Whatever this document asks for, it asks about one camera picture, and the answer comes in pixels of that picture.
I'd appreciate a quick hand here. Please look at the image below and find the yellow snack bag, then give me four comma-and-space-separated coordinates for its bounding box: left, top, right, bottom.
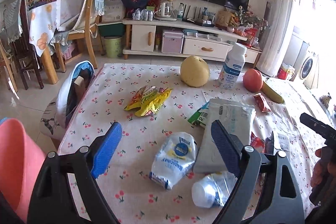
124, 85, 173, 117

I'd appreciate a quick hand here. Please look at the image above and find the white standing air conditioner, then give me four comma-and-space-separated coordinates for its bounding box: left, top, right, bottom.
256, 0, 297, 77

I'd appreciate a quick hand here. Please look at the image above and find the electric kettle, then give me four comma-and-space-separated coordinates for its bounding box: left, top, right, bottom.
154, 0, 177, 22

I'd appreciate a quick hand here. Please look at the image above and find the green trash bin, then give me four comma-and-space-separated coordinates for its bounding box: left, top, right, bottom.
103, 36, 122, 59

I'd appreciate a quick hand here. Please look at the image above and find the green snack packet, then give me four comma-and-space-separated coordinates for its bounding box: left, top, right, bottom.
187, 102, 209, 128

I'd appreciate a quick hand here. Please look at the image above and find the crushed plastic bottle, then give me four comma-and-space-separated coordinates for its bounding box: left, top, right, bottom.
191, 170, 238, 209

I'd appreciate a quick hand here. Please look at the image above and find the red apple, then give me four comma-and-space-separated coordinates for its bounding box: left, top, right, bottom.
243, 68, 263, 93

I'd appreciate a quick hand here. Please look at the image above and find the cherry print tablecloth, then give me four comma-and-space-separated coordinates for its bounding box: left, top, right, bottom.
58, 64, 329, 223

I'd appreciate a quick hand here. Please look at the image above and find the white milk bottle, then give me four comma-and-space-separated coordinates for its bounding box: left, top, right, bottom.
218, 43, 247, 89

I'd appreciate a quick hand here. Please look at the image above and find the yellow pear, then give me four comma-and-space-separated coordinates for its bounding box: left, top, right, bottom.
180, 56, 210, 88

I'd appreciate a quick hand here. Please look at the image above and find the white yogurt pouch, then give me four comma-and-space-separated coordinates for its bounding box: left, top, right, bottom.
149, 132, 198, 190

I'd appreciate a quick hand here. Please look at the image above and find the white silver wrapper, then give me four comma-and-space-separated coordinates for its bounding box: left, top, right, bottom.
194, 98, 256, 173

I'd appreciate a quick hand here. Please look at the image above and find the right hand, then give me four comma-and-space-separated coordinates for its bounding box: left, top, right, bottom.
310, 148, 323, 188

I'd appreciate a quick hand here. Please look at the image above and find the white TV cabinet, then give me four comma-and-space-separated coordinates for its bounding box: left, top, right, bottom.
122, 19, 247, 62

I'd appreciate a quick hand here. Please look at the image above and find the yellow banana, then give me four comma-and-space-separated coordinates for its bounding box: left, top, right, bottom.
261, 81, 285, 104

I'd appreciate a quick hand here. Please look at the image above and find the dining table with cloth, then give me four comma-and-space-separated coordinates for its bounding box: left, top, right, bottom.
27, 2, 59, 85

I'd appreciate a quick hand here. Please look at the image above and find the pink storage box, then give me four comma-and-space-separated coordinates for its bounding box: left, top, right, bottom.
161, 29, 184, 54

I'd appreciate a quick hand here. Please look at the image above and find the pink plastic basin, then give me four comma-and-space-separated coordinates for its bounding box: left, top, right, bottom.
1, 118, 46, 222

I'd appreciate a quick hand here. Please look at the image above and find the washing machine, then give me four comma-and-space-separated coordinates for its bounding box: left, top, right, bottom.
292, 42, 319, 89

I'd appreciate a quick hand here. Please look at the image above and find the small red snack packet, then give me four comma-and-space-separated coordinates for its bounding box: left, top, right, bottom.
253, 93, 271, 113

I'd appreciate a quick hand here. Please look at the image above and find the red snack bag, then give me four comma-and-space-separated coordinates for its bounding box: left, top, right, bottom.
250, 132, 265, 153

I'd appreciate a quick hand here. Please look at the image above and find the wooden chair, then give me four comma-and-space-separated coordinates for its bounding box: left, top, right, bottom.
54, 0, 100, 73

